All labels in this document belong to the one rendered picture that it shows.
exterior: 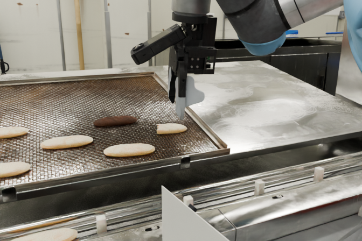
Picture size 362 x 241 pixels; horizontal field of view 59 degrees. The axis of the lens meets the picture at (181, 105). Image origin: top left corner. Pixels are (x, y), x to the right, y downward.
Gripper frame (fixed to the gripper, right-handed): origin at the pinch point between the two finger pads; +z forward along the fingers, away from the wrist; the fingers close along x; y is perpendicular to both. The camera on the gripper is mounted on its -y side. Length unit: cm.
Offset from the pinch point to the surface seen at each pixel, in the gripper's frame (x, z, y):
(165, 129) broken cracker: -1.2, 4.8, -1.8
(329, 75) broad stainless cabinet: 167, 53, 181
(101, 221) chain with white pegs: -25.6, 5.9, -16.0
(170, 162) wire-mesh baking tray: -13.1, 5.3, -3.2
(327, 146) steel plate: 0.1, 13.6, 43.4
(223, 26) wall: 374, 50, 158
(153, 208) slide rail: -21.9, 8.1, -7.8
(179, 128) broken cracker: -1.1, 4.8, 1.3
